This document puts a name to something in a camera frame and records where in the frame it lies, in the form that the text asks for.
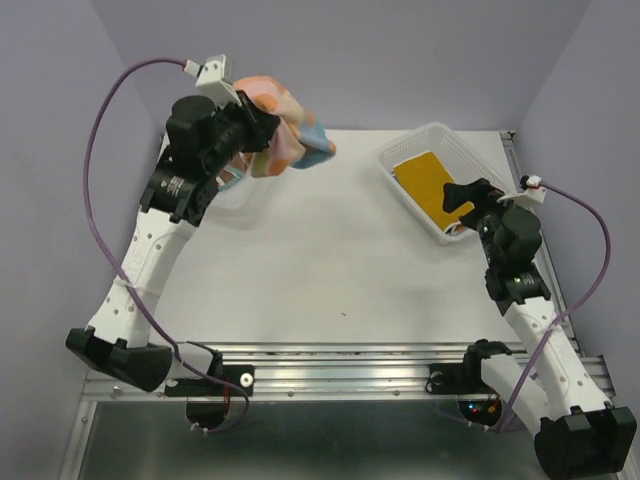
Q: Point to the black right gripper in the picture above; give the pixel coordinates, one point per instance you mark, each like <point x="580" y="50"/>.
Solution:
<point x="457" y="195"/>

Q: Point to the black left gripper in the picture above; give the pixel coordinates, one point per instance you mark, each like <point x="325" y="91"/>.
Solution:
<point x="261" y="123"/>

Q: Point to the mustard yellow towel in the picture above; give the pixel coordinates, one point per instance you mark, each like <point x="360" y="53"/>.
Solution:
<point x="423" y="178"/>

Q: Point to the orange peach patterned towel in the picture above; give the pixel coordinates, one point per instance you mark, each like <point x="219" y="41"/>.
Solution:
<point x="299" y="142"/>

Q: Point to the brown orange bear towel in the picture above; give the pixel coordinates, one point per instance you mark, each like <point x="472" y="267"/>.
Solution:
<point x="232" y="173"/>

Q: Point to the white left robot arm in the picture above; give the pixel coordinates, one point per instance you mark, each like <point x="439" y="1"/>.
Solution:
<point x="116" y="341"/>

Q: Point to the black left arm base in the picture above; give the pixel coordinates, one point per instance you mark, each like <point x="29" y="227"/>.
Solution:
<point x="218" y="399"/>

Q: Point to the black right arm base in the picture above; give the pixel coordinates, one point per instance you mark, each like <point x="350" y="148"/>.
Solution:
<point x="464" y="378"/>

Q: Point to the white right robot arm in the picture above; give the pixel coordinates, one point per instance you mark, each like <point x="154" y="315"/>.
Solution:
<point x="576" y="429"/>

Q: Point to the white basket holding towels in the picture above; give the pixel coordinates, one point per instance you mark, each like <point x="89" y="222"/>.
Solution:
<point x="230" y="190"/>

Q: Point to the empty white plastic basket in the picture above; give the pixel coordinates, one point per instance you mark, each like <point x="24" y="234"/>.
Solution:
<point x="460" y="155"/>

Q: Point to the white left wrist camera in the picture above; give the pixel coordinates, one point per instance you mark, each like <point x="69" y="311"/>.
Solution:
<point x="213" y="79"/>

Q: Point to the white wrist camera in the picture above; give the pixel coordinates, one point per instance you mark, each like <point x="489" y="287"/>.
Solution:
<point x="532" y="193"/>
<point x="213" y="79"/>

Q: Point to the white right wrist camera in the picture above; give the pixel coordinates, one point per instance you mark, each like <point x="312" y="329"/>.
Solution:
<point x="532" y="193"/>

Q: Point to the aluminium mounting rail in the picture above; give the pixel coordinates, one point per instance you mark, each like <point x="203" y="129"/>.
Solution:
<point x="323" y="372"/>

